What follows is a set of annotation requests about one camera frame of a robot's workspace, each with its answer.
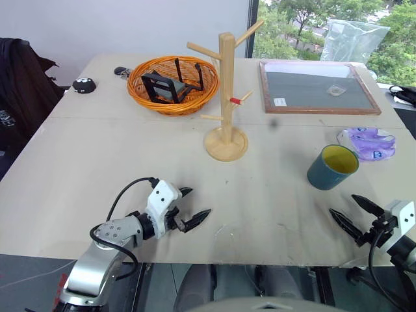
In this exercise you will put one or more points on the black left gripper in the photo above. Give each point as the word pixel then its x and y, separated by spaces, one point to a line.
pixel 171 218

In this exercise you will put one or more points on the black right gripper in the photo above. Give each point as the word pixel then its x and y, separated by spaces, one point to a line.
pixel 383 227

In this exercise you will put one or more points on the red tape on arm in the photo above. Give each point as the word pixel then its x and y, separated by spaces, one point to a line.
pixel 61 287

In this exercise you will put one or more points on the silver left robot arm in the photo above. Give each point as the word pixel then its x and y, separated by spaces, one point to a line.
pixel 97 256

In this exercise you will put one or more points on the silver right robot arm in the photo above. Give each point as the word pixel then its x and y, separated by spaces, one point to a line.
pixel 406 252

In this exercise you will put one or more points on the blue mug yellow inside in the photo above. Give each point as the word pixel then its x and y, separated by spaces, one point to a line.
pixel 321 174

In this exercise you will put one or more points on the wooden mug tree stand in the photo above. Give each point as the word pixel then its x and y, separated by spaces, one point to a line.
pixel 226 97

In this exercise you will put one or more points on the purple white crumpled bag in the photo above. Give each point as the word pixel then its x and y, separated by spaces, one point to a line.
pixel 370 143

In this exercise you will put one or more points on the grey rounded robot leg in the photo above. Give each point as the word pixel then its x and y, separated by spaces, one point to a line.
pixel 282 282
pixel 195 286

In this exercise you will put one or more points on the red tape mark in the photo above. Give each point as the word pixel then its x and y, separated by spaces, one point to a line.
pixel 234 101

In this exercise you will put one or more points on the grey rounded robot torso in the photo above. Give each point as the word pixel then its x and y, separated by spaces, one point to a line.
pixel 276 305

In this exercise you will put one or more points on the orange wicker basket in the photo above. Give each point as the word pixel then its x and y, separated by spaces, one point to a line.
pixel 139 94

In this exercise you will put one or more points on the small clear plastic packet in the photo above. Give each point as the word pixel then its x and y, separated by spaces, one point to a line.
pixel 335 90

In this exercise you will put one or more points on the wooden framed grey board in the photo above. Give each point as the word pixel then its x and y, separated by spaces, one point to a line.
pixel 312 94

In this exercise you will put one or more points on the white label sticker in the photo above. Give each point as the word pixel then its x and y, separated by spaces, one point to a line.
pixel 279 102

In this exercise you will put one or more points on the black key fob with keys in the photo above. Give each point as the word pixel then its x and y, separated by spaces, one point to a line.
pixel 119 70

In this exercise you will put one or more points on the black round toy with eyes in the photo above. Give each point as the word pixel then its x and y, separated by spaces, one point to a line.
pixel 84 86

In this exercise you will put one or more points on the clear plastic bag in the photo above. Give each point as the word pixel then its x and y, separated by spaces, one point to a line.
pixel 352 40

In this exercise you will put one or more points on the dark jacket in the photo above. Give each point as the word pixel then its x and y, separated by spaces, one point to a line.
pixel 22 87

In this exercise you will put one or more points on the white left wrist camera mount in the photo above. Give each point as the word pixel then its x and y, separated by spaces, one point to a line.
pixel 160 201

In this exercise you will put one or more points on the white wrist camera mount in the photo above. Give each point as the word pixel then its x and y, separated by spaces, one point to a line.
pixel 403 214
pixel 160 201

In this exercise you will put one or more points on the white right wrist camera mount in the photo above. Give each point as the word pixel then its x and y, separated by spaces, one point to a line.
pixel 403 214

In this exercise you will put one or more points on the black table frame leg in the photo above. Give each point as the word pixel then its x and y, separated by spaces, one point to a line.
pixel 139 289
pixel 325 286

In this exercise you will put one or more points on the black frame stand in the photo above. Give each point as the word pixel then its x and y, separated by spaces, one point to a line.
pixel 148 87

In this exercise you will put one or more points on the dark window frame post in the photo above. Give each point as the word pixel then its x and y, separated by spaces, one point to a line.
pixel 252 29

